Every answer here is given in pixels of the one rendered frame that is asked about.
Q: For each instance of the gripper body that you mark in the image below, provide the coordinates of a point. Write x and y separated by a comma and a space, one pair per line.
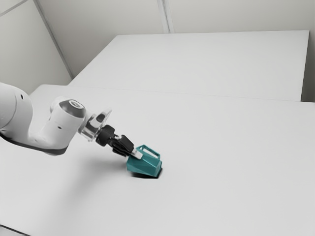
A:
106, 136

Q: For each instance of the teal faceted mug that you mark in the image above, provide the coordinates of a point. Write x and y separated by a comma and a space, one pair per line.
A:
145, 164

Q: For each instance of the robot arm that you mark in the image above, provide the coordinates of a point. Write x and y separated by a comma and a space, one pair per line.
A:
54, 123

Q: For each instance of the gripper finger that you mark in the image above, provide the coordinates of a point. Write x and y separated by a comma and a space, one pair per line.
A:
125, 147

